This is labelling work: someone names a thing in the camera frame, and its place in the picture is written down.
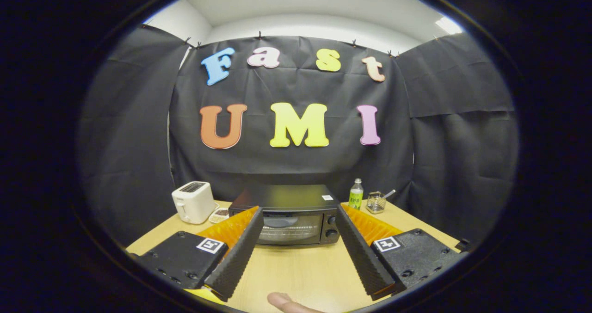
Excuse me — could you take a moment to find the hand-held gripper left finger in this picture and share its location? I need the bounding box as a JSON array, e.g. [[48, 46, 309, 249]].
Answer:
[[134, 206, 265, 306]]

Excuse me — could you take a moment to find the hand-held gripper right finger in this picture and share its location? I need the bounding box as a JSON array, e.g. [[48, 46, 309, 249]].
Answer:
[[335, 203, 473, 301]]

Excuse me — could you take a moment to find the black toaster oven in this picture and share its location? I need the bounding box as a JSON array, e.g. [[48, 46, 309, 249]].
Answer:
[[228, 184, 342, 247]]

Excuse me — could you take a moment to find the white pop-up toaster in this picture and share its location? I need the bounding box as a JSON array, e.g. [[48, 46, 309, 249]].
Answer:
[[172, 181, 216, 225]]

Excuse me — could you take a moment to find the green label drink bottle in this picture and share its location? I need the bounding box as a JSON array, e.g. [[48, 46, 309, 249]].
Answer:
[[349, 178, 364, 210]]

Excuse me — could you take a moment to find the small ceiling light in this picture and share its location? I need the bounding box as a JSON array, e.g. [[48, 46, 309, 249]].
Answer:
[[435, 17, 463, 36]]

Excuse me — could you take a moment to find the wire mesh basket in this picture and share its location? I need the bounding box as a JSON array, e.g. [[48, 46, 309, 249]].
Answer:
[[366, 191, 387, 214]]

